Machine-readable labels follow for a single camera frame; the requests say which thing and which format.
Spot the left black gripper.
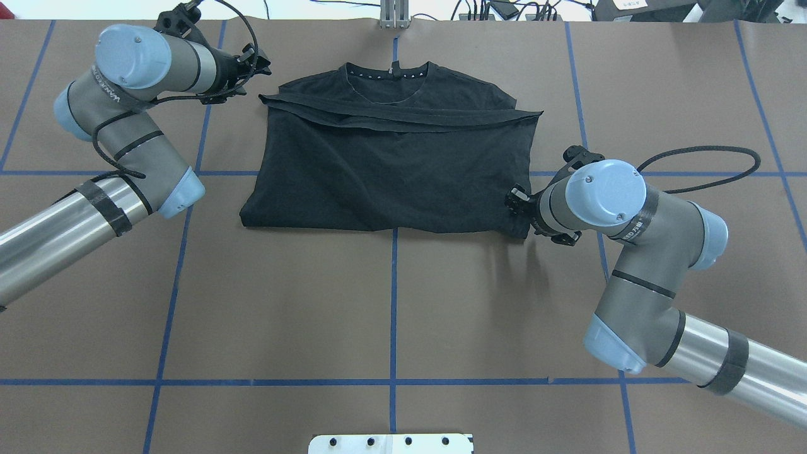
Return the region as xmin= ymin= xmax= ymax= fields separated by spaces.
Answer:
xmin=199 ymin=49 xmax=271 ymax=105

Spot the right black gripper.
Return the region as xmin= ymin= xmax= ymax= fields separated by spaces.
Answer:
xmin=505 ymin=183 xmax=581 ymax=247

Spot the black printed t-shirt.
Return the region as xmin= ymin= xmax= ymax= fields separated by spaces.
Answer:
xmin=240 ymin=61 xmax=542 ymax=239

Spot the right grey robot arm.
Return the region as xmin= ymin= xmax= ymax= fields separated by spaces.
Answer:
xmin=506 ymin=159 xmax=806 ymax=428

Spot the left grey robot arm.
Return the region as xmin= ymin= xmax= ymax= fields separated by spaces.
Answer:
xmin=1 ymin=24 xmax=270 ymax=310

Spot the white mounting plate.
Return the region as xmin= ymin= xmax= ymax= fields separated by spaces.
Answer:
xmin=308 ymin=433 xmax=475 ymax=453

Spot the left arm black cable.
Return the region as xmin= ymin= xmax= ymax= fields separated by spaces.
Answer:
xmin=92 ymin=0 xmax=259 ymax=180

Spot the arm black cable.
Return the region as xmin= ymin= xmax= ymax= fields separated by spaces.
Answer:
xmin=637 ymin=146 xmax=762 ymax=195
xmin=92 ymin=0 xmax=259 ymax=180

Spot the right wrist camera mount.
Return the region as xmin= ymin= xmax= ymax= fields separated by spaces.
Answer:
xmin=552 ymin=146 xmax=605 ymax=183

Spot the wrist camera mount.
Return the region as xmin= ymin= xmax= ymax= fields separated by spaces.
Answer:
xmin=552 ymin=146 xmax=605 ymax=183
xmin=153 ymin=1 xmax=207 ymax=44

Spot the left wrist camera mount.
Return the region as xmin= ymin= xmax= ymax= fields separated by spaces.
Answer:
xmin=153 ymin=1 xmax=207 ymax=44

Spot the aluminium frame post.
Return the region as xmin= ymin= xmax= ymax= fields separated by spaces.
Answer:
xmin=380 ymin=0 xmax=411 ymax=30

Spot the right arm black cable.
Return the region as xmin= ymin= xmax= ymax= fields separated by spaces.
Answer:
xmin=637 ymin=146 xmax=762 ymax=195

